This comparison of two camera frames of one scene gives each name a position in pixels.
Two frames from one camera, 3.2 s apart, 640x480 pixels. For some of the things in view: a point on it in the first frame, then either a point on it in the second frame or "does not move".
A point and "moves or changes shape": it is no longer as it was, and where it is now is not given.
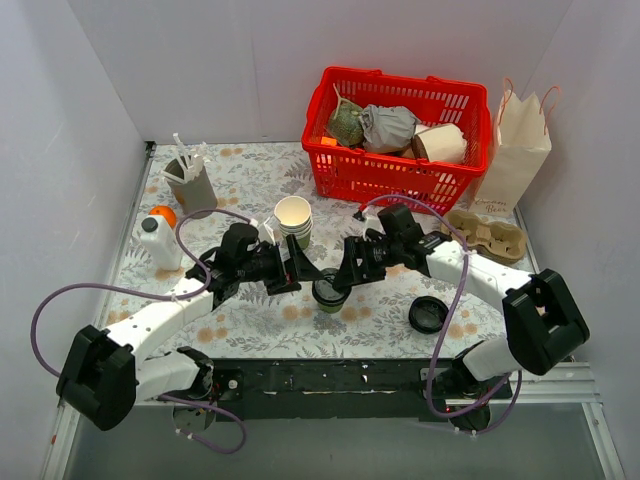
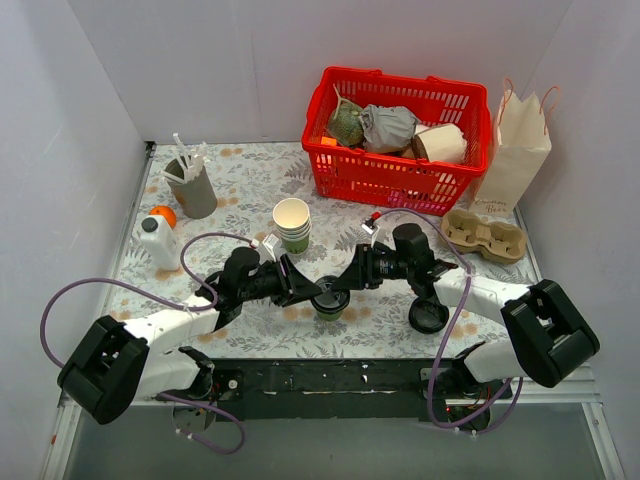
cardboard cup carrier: (492, 241) does not move
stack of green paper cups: (294, 217) does not move
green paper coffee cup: (330, 309) moves or changes shape
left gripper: (280, 270) -> (288, 279)
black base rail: (327, 390) does not move
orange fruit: (166, 212) does not move
